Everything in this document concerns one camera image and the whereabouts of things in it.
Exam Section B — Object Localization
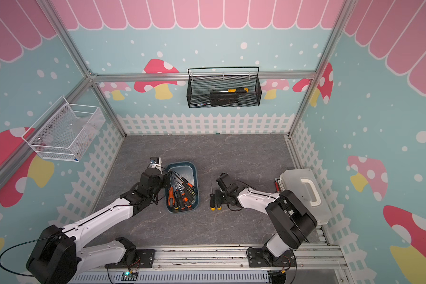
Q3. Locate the teal plastic storage box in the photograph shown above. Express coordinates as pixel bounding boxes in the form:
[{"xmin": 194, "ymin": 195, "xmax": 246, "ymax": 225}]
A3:
[{"xmin": 165, "ymin": 162, "xmax": 200, "ymax": 214}]

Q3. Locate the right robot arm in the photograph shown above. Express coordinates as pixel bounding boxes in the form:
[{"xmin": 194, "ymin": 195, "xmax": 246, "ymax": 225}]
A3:
[{"xmin": 209, "ymin": 173, "xmax": 318, "ymax": 267}]

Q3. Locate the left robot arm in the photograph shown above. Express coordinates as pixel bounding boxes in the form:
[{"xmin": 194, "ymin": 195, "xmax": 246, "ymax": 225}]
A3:
[{"xmin": 26, "ymin": 167, "xmax": 170, "ymax": 284}]

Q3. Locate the yellow black screwdriver in basket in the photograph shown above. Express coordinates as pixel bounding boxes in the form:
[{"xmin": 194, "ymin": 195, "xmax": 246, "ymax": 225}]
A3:
[{"xmin": 210, "ymin": 87, "xmax": 249, "ymax": 93}]

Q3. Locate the translucent plastic toolbox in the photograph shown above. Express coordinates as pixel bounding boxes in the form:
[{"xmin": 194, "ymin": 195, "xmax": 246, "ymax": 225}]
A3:
[{"xmin": 275, "ymin": 169, "xmax": 332, "ymax": 226}]

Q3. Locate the black tool in basket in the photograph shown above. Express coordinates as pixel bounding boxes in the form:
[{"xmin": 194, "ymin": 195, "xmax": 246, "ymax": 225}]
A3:
[{"xmin": 209, "ymin": 93, "xmax": 239, "ymax": 106}]

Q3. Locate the green lit circuit board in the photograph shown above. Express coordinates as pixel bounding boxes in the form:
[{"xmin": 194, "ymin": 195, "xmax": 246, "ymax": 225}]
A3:
[{"xmin": 121, "ymin": 272, "xmax": 138, "ymax": 281}]

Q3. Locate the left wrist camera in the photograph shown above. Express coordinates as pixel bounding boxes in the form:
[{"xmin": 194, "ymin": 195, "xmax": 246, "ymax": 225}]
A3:
[{"xmin": 149, "ymin": 157, "xmax": 162, "ymax": 168}]

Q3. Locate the orange handled screwdriver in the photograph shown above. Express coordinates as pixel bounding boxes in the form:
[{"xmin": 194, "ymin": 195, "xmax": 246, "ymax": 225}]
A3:
[{"xmin": 168, "ymin": 187, "xmax": 176, "ymax": 208}]

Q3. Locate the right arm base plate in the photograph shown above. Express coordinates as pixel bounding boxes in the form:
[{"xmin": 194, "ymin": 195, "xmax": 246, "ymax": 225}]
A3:
[{"xmin": 246, "ymin": 247, "xmax": 297, "ymax": 268}]

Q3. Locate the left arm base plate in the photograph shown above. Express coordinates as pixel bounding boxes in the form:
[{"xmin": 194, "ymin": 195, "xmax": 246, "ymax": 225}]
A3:
[{"xmin": 105, "ymin": 249, "xmax": 156, "ymax": 269}]

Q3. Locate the black wire mesh basket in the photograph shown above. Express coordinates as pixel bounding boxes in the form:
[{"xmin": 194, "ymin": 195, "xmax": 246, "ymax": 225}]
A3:
[{"xmin": 186, "ymin": 66, "xmax": 262, "ymax": 108}]

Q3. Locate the white wire mesh basket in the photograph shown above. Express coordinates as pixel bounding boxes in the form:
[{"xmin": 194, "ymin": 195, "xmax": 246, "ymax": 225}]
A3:
[{"xmin": 21, "ymin": 97, "xmax": 106, "ymax": 162}]

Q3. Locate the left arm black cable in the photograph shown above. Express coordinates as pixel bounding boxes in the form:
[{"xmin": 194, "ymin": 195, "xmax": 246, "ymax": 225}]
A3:
[{"xmin": 0, "ymin": 237, "xmax": 54, "ymax": 278}]

